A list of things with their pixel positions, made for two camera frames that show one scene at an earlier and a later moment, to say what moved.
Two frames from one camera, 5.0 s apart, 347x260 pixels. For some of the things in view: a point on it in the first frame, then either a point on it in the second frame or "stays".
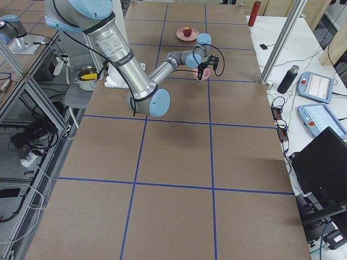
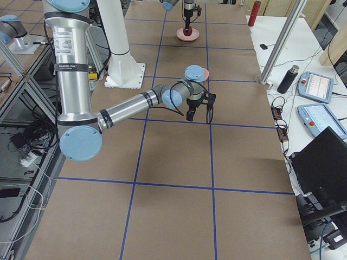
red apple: x=187 y=31 stays
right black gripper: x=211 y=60 -> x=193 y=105
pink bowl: x=206 y=73 stays
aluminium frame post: x=282 y=41 stays
